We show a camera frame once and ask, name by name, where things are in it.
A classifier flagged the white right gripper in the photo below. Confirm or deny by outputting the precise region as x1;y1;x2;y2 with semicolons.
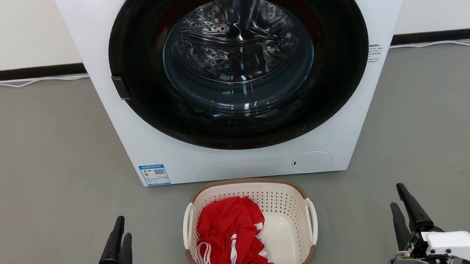
385;179;470;264

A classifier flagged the cream perforated laundry basket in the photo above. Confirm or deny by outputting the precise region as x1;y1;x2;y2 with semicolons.
180;174;321;264

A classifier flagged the blue energy label sticker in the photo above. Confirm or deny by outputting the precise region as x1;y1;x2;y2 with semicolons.
138;164;171;187

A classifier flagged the red garment with white stripes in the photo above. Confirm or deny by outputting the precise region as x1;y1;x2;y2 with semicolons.
193;194;277;264

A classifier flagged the round white filter cover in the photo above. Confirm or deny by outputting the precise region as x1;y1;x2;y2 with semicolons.
290;150;334;174

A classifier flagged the white front-load washing machine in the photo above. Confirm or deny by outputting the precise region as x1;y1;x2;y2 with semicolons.
53;0;423;192

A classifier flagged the small text sticker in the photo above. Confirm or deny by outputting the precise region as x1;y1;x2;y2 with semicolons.
367;44;382;64

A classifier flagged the black round washer door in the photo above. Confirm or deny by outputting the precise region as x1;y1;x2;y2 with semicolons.
105;0;375;158

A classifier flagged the steel washer drum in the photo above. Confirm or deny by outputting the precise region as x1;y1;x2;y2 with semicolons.
160;0;317;112

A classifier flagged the black door latch handle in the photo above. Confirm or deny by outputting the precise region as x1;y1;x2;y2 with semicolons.
111;75;132;101

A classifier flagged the white floor cable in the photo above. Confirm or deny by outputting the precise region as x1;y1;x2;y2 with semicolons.
0;74;90;89
389;39;470;52

